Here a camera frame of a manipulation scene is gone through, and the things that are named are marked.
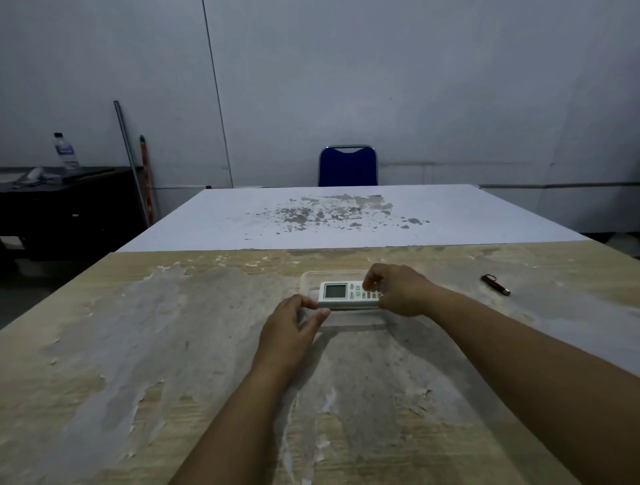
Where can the white board sheet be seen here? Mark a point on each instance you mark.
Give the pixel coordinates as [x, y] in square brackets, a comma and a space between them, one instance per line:
[210, 220]

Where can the person's left thumb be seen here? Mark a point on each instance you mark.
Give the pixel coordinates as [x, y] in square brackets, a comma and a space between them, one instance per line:
[316, 320]

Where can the clear water bottle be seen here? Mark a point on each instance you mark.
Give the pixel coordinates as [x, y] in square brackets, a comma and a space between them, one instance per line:
[67, 152]

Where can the person's right forearm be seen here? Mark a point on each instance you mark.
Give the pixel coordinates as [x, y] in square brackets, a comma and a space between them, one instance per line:
[540, 379]

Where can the black side table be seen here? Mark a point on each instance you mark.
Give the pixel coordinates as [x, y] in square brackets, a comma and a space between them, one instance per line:
[70, 215]

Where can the blue chair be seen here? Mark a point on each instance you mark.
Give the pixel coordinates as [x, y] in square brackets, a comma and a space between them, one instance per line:
[348, 167]

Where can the dark red pen tool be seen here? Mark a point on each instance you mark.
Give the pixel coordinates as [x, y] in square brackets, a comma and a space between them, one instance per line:
[495, 285]

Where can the clear plastic container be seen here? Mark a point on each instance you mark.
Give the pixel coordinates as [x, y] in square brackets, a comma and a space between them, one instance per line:
[350, 320]

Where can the person's right fingers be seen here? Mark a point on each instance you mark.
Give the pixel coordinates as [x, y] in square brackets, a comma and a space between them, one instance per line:
[372, 277]

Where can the person's left hand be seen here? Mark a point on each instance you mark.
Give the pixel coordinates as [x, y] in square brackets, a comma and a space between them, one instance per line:
[282, 339]

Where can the white remote control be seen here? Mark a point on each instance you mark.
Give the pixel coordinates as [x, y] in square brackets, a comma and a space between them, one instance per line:
[336, 291]

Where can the crumpled white plastic wrap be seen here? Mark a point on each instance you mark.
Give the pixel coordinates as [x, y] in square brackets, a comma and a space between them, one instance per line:
[34, 176]

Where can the person's left forearm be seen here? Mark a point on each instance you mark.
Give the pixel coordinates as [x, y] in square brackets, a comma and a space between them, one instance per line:
[235, 429]

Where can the grey metal pole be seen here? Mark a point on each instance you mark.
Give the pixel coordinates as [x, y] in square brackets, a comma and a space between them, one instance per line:
[131, 160]

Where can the orange stick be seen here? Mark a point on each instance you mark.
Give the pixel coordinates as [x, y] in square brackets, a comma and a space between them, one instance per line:
[147, 180]

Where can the person's right hand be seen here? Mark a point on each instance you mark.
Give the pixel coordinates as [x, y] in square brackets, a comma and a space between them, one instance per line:
[402, 292]

